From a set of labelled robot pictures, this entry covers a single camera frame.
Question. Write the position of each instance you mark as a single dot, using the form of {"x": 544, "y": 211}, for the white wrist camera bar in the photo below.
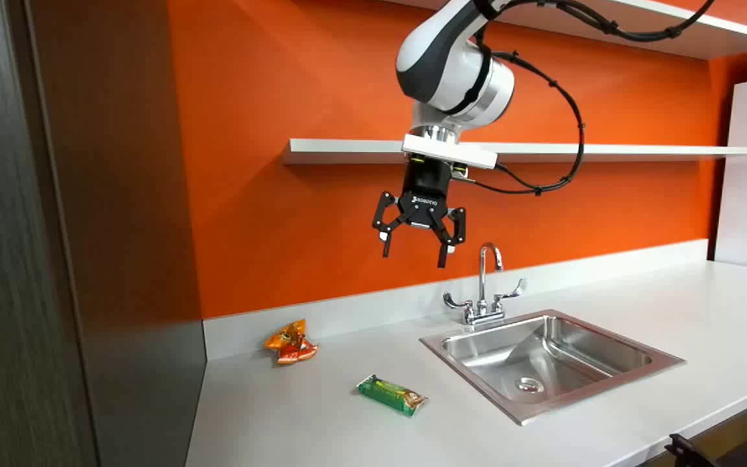
{"x": 448, "y": 150}

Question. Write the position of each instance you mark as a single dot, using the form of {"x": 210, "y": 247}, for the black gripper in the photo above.
{"x": 424, "y": 206}

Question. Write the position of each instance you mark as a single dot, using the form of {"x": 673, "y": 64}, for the orange snack packet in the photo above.
{"x": 290, "y": 343}

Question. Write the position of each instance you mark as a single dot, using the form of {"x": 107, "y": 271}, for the green granola bar pack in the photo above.
{"x": 393, "y": 394}

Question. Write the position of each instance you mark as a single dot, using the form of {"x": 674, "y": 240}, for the white wall shelf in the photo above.
{"x": 389, "y": 150}
{"x": 704, "y": 40}

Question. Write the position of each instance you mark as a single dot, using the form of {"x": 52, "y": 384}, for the chrome faucet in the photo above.
{"x": 485, "y": 307}

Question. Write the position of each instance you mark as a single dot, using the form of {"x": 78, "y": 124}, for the grey tall cabinet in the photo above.
{"x": 98, "y": 311}

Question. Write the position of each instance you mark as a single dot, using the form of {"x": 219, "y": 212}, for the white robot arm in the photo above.
{"x": 454, "y": 84}

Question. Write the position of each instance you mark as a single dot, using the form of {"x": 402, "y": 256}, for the stainless steel sink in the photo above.
{"x": 544, "y": 360}

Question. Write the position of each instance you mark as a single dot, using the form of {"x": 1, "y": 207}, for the white lower wall shelf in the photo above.
{"x": 389, "y": 150}

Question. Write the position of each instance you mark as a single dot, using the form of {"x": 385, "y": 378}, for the white upper wall shelf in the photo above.
{"x": 704, "y": 40}

